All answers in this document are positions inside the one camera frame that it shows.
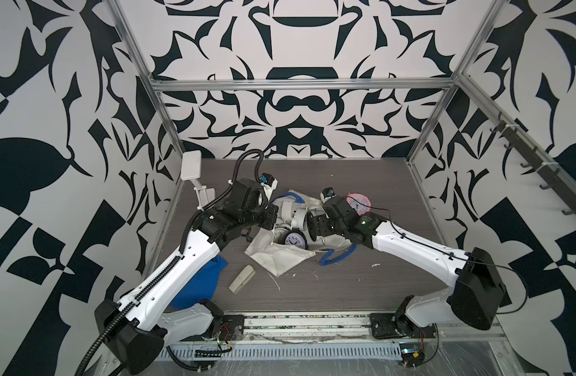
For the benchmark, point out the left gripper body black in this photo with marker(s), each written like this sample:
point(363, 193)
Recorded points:
point(262, 218)

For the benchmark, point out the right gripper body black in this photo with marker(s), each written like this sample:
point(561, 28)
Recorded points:
point(326, 225)

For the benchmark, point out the pink alarm clock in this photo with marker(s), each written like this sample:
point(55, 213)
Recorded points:
point(360, 203)

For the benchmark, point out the white canvas bag blue handles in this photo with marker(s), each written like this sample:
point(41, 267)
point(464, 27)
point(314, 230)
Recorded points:
point(267, 248)

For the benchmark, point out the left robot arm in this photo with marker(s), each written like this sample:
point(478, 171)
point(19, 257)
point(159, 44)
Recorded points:
point(137, 328)

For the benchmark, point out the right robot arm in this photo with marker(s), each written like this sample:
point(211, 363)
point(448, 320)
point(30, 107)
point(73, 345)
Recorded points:
point(473, 289)

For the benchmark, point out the white alarm clock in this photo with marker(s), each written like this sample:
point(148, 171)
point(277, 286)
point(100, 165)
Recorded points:
point(294, 214)

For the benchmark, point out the small black alarm clock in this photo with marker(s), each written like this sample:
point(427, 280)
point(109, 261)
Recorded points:
point(296, 238)

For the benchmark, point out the beige rectangular block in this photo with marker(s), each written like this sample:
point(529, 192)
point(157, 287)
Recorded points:
point(242, 279)

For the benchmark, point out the blue cloth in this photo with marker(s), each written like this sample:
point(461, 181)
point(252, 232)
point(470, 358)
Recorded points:
point(202, 286)

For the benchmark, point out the small green circuit board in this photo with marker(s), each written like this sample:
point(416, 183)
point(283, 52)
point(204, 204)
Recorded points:
point(412, 354)

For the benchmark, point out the black hook rack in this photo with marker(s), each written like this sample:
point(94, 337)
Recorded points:
point(554, 175)

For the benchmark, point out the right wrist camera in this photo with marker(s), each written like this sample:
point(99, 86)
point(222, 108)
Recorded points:
point(327, 194)

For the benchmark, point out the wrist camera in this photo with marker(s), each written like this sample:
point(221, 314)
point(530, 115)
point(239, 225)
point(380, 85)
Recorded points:
point(327, 194)
point(269, 184)

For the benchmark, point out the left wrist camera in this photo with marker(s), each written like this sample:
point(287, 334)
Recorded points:
point(269, 184)

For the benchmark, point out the white box on bracket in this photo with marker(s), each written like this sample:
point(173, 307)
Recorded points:
point(191, 165)

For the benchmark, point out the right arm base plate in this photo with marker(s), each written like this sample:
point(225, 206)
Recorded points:
point(393, 326)

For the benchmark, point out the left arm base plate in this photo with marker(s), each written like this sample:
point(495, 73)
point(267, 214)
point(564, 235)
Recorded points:
point(227, 328)

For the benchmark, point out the white slotted cable duct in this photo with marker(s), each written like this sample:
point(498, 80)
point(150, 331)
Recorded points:
point(294, 351)

